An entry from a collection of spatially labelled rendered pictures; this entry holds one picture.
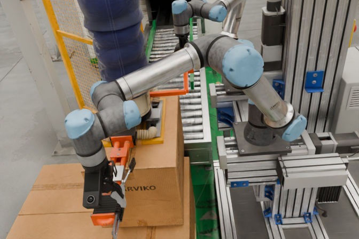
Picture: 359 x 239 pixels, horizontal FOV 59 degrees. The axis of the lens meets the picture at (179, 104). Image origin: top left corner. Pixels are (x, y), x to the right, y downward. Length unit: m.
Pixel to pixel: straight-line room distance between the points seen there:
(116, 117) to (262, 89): 0.48
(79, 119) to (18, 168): 2.56
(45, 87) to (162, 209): 1.76
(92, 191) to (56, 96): 2.10
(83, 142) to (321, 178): 1.02
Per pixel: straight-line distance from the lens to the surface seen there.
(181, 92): 1.51
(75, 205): 2.04
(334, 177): 1.52
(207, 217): 2.47
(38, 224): 2.05
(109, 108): 0.88
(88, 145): 0.87
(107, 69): 1.34
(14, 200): 3.09
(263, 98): 1.10
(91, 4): 1.22
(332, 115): 1.71
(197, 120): 2.40
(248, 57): 0.94
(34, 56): 2.83
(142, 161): 1.37
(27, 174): 3.26
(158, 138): 1.44
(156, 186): 1.42
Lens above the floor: 2.01
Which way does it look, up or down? 35 degrees down
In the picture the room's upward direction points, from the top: 7 degrees counter-clockwise
